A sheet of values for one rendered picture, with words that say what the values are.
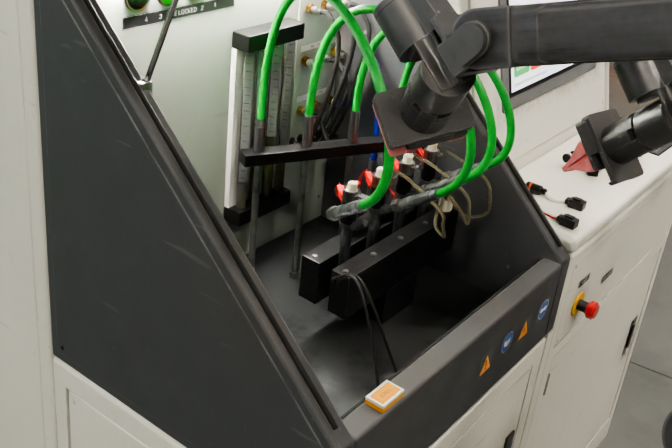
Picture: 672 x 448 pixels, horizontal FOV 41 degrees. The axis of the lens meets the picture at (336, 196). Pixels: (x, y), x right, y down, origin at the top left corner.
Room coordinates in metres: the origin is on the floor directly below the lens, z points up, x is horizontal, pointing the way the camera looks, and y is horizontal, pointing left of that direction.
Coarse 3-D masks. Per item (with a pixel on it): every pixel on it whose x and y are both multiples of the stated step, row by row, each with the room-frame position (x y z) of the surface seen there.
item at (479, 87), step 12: (384, 36) 1.45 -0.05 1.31; (372, 48) 1.46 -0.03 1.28; (360, 72) 1.47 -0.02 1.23; (360, 84) 1.47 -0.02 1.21; (480, 84) 1.34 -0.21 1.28; (360, 96) 1.47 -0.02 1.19; (480, 96) 1.33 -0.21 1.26; (492, 120) 1.32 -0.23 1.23; (348, 132) 1.47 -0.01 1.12; (492, 132) 1.32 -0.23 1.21; (492, 144) 1.31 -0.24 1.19; (492, 156) 1.32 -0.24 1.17; (480, 168) 1.32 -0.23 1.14; (444, 180) 1.36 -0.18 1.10; (468, 180) 1.33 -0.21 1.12
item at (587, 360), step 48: (480, 0) 1.65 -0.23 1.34; (576, 96) 1.96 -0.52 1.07; (528, 144) 1.75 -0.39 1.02; (624, 240) 1.67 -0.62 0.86; (576, 288) 1.47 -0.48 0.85; (624, 288) 1.76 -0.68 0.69; (576, 336) 1.54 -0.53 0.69; (624, 336) 1.87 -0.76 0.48; (576, 384) 1.62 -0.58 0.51; (528, 432) 1.42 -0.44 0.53; (576, 432) 1.72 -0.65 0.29
